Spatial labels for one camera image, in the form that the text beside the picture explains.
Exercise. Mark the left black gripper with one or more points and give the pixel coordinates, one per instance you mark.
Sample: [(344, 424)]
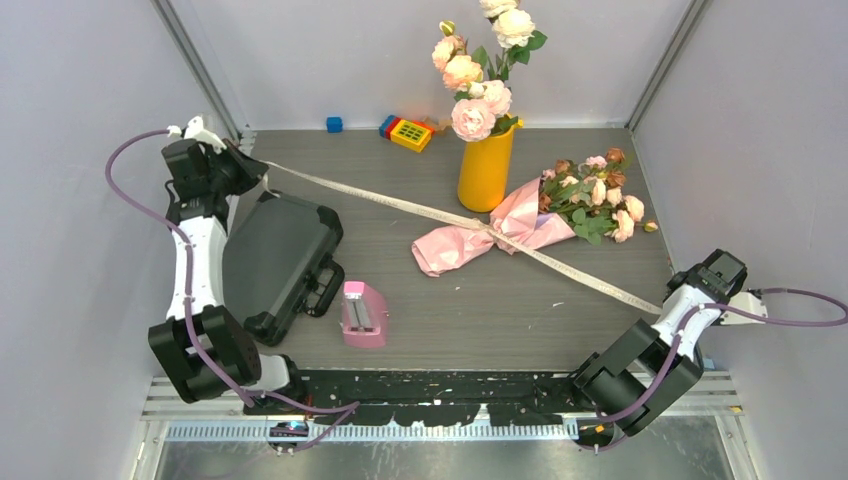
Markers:
[(250, 170)]

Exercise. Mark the pink flower bouquet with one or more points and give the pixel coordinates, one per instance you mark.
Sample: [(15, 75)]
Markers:
[(572, 200)]

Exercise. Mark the beige ribbon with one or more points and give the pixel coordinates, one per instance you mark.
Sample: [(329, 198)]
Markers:
[(477, 225)]

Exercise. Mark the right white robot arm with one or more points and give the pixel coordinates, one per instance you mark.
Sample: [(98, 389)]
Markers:
[(650, 367)]

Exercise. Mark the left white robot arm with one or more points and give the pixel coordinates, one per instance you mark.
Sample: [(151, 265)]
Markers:
[(201, 347)]

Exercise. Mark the yellow vase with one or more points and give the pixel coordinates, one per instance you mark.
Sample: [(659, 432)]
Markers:
[(485, 170)]

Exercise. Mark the peach roses in vase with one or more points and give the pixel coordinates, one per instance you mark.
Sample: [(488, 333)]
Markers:
[(478, 79)]

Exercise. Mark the black hard case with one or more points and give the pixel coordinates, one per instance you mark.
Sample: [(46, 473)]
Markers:
[(279, 264)]

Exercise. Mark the blue cube block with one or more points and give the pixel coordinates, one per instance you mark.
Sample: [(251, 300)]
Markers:
[(334, 124)]

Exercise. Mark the pink toy toaster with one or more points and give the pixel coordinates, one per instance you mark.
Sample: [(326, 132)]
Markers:
[(364, 316)]

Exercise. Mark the yellow toy block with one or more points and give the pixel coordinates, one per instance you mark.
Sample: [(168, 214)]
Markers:
[(413, 135)]

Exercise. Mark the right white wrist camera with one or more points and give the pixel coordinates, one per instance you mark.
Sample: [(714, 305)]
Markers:
[(747, 302)]

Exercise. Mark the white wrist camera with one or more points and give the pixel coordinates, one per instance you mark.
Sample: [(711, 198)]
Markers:
[(747, 302), (196, 130)]

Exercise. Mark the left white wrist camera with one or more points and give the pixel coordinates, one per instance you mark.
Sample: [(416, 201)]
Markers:
[(196, 130)]

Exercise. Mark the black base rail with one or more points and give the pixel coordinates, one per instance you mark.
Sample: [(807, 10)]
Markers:
[(458, 397)]

